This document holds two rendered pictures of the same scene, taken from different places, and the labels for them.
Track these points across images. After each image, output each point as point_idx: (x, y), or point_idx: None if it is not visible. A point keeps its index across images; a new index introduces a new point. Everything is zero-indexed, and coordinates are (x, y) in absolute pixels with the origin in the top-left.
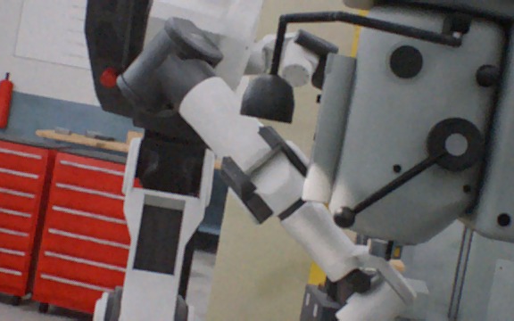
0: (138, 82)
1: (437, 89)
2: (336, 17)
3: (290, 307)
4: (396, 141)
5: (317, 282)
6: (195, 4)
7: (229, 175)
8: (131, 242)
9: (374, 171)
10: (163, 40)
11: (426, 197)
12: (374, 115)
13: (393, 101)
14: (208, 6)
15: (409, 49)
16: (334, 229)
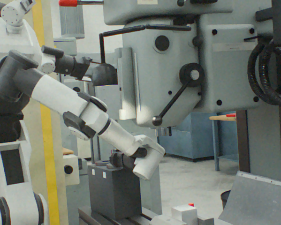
0: (4, 86)
1: (177, 52)
2: (147, 26)
3: (40, 185)
4: (166, 80)
5: (49, 168)
6: (12, 41)
7: (71, 120)
8: (1, 172)
9: (160, 96)
10: (12, 62)
11: (184, 101)
12: (154, 71)
13: (160, 62)
14: (19, 41)
15: (162, 37)
16: (125, 131)
